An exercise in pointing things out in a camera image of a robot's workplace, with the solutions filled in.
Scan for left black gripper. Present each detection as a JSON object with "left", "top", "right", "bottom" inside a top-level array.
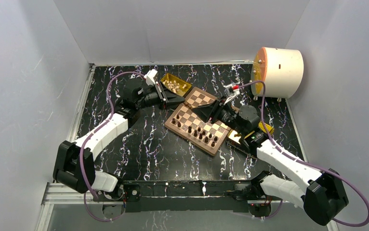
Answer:
[{"left": 135, "top": 81, "right": 185, "bottom": 111}]

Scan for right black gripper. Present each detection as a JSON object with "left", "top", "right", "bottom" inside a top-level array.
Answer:
[{"left": 192, "top": 95, "right": 246, "bottom": 136}]

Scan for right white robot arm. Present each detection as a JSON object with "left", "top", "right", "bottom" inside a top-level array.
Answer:
[{"left": 191, "top": 100, "right": 349, "bottom": 226}]

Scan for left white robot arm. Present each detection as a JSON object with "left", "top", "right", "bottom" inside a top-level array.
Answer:
[{"left": 53, "top": 82, "right": 185, "bottom": 200}]

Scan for pile of light pieces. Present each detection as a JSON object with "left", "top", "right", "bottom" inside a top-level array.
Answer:
[{"left": 163, "top": 80, "right": 188, "bottom": 92}]

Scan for gold tray light pieces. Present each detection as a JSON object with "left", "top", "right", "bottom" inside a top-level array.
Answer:
[{"left": 161, "top": 73, "right": 192, "bottom": 96}]

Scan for wooden chess board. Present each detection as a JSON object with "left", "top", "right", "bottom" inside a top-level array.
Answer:
[{"left": 165, "top": 87, "right": 230, "bottom": 156}]

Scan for gold tray dark pieces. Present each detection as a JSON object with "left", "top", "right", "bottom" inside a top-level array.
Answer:
[{"left": 226, "top": 122, "right": 274, "bottom": 159}]

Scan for white round drawer cabinet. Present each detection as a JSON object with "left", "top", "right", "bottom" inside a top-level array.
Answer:
[{"left": 251, "top": 47, "right": 304, "bottom": 101}]

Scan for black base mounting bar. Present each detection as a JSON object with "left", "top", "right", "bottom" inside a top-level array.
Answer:
[{"left": 92, "top": 180, "right": 284, "bottom": 214}]

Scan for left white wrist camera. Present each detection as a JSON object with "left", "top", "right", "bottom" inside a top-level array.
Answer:
[{"left": 144, "top": 69, "right": 158, "bottom": 86}]

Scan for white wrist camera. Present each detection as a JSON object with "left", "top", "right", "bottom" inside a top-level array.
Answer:
[
  {"left": 224, "top": 83, "right": 240, "bottom": 104},
  {"left": 144, "top": 69, "right": 158, "bottom": 86}
]

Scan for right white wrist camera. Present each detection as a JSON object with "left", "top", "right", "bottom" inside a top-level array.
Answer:
[{"left": 224, "top": 83, "right": 240, "bottom": 104}]

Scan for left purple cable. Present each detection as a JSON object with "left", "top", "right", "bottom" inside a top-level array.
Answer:
[{"left": 78, "top": 71, "right": 148, "bottom": 222}]

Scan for purple cable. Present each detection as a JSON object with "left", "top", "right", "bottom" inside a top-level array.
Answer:
[
  {"left": 78, "top": 71, "right": 148, "bottom": 222},
  {"left": 232, "top": 80, "right": 369, "bottom": 228}
]

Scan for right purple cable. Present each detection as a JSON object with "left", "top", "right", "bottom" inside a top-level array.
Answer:
[{"left": 232, "top": 80, "right": 369, "bottom": 228}]

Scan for aluminium frame rail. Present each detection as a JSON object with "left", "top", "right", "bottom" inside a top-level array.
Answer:
[{"left": 42, "top": 182, "right": 108, "bottom": 205}]

